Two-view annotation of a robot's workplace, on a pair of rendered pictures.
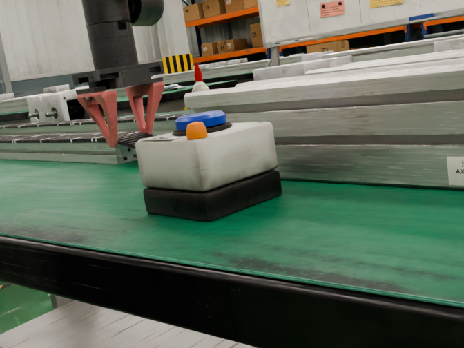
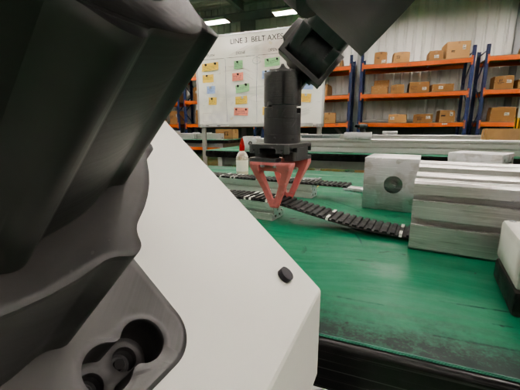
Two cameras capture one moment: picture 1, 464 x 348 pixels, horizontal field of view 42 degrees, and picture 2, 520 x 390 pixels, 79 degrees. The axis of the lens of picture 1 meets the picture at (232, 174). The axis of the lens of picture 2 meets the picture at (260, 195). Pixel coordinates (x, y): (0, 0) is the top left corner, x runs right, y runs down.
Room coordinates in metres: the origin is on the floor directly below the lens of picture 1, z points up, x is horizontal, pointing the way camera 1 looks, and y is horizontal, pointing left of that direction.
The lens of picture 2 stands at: (0.34, 0.34, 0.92)
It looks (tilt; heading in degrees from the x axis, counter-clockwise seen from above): 12 degrees down; 339
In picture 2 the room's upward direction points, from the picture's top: straight up
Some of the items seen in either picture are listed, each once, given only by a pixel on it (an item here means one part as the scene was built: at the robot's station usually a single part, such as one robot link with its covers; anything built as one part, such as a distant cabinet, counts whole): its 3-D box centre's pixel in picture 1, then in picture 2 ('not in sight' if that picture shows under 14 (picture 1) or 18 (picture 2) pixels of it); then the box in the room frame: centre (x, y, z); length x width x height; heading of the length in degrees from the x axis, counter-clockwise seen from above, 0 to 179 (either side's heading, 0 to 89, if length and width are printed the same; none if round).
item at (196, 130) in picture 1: (195, 129); not in sight; (0.43, 0.02, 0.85); 0.02 x 0.02 x 0.01
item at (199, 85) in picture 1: (200, 91); (241, 157); (1.28, 0.04, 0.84); 0.04 x 0.04 x 0.12
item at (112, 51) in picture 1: (114, 53); (282, 131); (0.79, 0.13, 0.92); 0.10 x 0.07 x 0.07; 131
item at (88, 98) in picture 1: (116, 110); (278, 177); (0.78, 0.14, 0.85); 0.07 x 0.07 x 0.09; 41
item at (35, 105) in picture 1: (47, 112); not in sight; (1.69, 0.48, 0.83); 0.11 x 0.10 x 0.10; 128
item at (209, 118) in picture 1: (201, 126); not in sight; (0.47, 0.02, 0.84); 0.04 x 0.04 x 0.02
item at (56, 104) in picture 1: (65, 111); not in sight; (1.59, 0.41, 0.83); 0.11 x 0.10 x 0.10; 132
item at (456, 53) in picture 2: not in sight; (409, 105); (7.59, -7.06, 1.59); 2.83 x 0.98 x 3.17; 48
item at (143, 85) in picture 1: (132, 106); (284, 175); (0.80, 0.12, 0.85); 0.07 x 0.07 x 0.09; 41
